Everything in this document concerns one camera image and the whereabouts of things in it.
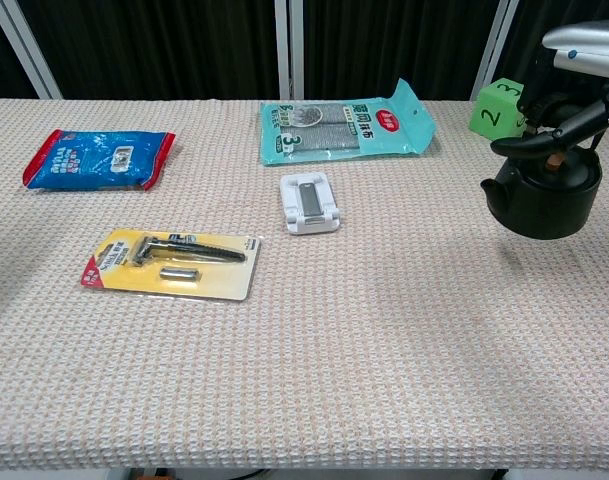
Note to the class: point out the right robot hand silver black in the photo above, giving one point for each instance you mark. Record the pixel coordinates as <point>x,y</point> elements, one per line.
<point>589,47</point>

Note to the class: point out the green numbered foam cube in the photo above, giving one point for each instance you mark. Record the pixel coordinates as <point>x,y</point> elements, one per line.
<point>494,112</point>

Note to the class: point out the teal dishcloth package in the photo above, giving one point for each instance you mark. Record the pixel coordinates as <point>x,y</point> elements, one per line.
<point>334,132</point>

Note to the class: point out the white folding phone stand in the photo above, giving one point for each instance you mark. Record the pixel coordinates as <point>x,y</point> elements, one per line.
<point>310,205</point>

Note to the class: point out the beige waffle tablecloth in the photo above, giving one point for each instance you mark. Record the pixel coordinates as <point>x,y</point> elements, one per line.
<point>304,360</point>

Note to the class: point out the black curtain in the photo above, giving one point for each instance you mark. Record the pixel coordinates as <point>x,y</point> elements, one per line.
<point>159,50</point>

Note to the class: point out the razor in yellow blister pack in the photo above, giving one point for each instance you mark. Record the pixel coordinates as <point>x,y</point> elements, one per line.
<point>174,262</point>

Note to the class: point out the blue wet wipes pack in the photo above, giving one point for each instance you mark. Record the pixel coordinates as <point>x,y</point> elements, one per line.
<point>96,160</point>

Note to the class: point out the grey slanted frame post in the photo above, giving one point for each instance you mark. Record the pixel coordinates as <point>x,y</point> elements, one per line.
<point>31,50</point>
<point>494,45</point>

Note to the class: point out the grey upright frame post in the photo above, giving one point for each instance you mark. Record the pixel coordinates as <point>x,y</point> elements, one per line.
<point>289,50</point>

